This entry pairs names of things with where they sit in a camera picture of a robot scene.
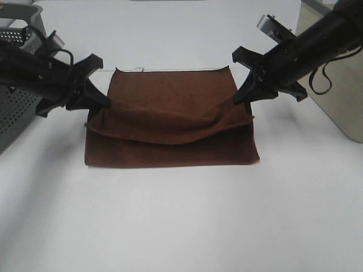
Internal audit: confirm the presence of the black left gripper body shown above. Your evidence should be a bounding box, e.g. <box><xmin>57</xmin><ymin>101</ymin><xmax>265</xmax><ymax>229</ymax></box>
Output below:
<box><xmin>35</xmin><ymin>58</ymin><xmax>85</xmax><ymax>117</ymax></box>

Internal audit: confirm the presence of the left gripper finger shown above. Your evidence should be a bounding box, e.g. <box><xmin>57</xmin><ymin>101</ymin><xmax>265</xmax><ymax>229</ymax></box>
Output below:
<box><xmin>74</xmin><ymin>54</ymin><xmax>103</xmax><ymax>84</ymax></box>
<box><xmin>66</xmin><ymin>78</ymin><xmax>111</xmax><ymax>111</ymax></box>

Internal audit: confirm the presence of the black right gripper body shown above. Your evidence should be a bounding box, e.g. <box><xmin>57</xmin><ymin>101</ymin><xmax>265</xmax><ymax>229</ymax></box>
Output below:
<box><xmin>254</xmin><ymin>37</ymin><xmax>314</xmax><ymax>98</ymax></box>

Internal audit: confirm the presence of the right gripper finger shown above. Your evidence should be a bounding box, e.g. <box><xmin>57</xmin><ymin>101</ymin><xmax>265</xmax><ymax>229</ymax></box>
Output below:
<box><xmin>233</xmin><ymin>70</ymin><xmax>278</xmax><ymax>103</ymax></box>
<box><xmin>232</xmin><ymin>46</ymin><xmax>267</xmax><ymax>74</ymax></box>

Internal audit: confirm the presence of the brown towel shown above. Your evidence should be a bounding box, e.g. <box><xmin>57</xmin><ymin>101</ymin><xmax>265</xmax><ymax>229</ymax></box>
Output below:
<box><xmin>85</xmin><ymin>67</ymin><xmax>259</xmax><ymax>168</ymax></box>

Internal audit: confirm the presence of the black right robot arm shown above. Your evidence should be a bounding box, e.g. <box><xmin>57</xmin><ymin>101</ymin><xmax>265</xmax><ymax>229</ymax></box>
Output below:
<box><xmin>232</xmin><ymin>1</ymin><xmax>362</xmax><ymax>104</ymax></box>

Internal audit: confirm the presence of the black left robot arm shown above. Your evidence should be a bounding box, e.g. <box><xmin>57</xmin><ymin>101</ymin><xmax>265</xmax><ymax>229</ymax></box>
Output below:
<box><xmin>1</xmin><ymin>41</ymin><xmax>111</xmax><ymax>117</ymax></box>

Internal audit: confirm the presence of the beige plastic bin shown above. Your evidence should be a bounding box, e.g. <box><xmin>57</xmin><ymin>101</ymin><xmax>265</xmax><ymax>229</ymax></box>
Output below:
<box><xmin>296</xmin><ymin>1</ymin><xmax>362</xmax><ymax>143</ymax></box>

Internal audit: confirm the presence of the grey perforated plastic basket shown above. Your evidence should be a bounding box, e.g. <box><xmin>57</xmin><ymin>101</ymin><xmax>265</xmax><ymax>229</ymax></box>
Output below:
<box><xmin>1</xmin><ymin>2</ymin><xmax>46</xmax><ymax>152</ymax></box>

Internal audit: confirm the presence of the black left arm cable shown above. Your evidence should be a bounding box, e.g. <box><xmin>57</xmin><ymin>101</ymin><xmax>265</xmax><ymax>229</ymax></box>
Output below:
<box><xmin>0</xmin><ymin>25</ymin><xmax>75</xmax><ymax>74</ymax></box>

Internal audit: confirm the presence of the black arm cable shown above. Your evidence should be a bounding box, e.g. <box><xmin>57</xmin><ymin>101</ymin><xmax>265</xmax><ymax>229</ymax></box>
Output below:
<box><xmin>0</xmin><ymin>25</ymin><xmax>75</xmax><ymax>74</ymax></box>
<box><xmin>308</xmin><ymin>42</ymin><xmax>363</xmax><ymax>95</ymax></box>

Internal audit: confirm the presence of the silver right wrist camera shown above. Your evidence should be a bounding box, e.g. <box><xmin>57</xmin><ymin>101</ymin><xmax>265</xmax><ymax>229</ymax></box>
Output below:
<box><xmin>257</xmin><ymin>15</ymin><xmax>296</xmax><ymax>44</ymax></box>

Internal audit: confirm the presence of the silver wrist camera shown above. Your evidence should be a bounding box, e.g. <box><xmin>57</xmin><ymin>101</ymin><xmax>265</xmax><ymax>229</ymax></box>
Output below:
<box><xmin>47</xmin><ymin>31</ymin><xmax>65</xmax><ymax>54</ymax></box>
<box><xmin>257</xmin><ymin>15</ymin><xmax>296</xmax><ymax>44</ymax></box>

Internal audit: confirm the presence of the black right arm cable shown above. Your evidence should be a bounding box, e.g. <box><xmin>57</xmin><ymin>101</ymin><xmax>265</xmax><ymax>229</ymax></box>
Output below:
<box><xmin>308</xmin><ymin>42</ymin><xmax>363</xmax><ymax>95</ymax></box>

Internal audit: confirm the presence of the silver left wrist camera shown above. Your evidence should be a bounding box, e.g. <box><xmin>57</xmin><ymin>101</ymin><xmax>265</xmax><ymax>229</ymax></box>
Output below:
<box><xmin>47</xmin><ymin>31</ymin><xmax>65</xmax><ymax>54</ymax></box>

